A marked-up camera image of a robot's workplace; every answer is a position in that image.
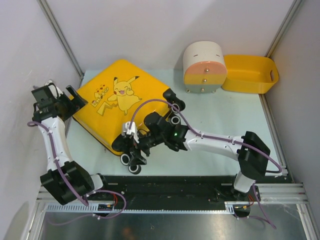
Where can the white round drawer cabinet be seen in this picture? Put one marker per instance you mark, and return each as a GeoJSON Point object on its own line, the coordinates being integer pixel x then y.
{"type": "Point", "coordinates": [204, 68]}

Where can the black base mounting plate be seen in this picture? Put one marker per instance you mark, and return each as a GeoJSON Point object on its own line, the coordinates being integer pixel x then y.
{"type": "Point", "coordinates": [170, 193]}

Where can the yellow plastic basket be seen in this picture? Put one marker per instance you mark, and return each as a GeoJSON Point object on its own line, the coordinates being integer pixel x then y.
{"type": "Point", "coordinates": [249, 74]}

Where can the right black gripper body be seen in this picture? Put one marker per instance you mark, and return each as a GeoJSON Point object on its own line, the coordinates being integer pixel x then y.
{"type": "Point", "coordinates": [145, 143]}

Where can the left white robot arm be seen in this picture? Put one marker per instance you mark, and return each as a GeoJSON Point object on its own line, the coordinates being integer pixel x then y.
{"type": "Point", "coordinates": [64, 179]}

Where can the aluminium frame rail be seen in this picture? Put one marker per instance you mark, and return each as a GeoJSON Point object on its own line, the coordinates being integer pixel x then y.
{"type": "Point", "coordinates": [264, 194]}

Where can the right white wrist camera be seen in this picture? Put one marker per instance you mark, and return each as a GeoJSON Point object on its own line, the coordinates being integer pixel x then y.
{"type": "Point", "coordinates": [129, 129]}

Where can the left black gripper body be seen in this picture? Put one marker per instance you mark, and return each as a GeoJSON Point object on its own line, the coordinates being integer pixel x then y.
{"type": "Point", "coordinates": [67, 105]}

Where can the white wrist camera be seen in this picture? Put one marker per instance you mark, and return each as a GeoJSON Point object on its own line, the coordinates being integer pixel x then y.
{"type": "Point", "coordinates": [129, 129]}
{"type": "Point", "coordinates": [53, 88]}

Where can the yellow Pikachu suitcase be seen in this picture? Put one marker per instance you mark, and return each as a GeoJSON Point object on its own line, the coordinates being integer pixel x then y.
{"type": "Point", "coordinates": [123, 93]}

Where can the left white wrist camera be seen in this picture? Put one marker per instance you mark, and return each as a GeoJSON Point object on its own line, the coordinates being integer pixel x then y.
{"type": "Point", "coordinates": [53, 88]}

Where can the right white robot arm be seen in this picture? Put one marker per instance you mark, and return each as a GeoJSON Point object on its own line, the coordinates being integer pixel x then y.
{"type": "Point", "coordinates": [251, 153]}

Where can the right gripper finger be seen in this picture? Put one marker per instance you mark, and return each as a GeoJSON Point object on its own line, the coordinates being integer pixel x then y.
{"type": "Point", "coordinates": [136, 157]}
{"type": "Point", "coordinates": [122, 144]}

